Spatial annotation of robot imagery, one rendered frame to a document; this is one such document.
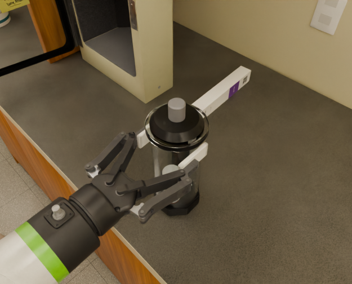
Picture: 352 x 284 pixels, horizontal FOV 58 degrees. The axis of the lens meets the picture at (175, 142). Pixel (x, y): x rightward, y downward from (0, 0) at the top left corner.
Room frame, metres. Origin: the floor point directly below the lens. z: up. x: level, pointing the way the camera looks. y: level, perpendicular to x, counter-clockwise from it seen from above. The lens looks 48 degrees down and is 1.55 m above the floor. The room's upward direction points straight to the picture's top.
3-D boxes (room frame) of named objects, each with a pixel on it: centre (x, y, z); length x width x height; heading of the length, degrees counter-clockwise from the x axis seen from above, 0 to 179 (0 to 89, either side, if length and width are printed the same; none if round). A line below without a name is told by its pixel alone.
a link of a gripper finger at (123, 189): (0.28, 0.04, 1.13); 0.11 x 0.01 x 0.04; 110
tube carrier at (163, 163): (0.37, 0.00, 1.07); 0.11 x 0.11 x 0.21
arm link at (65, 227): (0.20, 0.15, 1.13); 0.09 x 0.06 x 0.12; 48
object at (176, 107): (0.38, 0.00, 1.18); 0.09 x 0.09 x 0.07
